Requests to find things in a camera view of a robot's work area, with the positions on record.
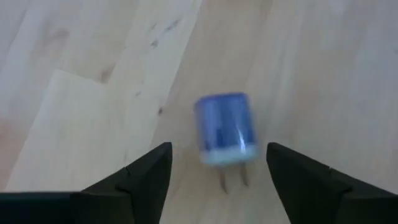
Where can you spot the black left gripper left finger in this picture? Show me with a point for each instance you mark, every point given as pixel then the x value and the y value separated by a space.
pixel 124 199

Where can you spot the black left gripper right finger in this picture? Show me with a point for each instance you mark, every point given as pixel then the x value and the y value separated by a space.
pixel 311 193

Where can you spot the purple and white charger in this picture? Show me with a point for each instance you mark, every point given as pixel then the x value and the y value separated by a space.
pixel 224 124

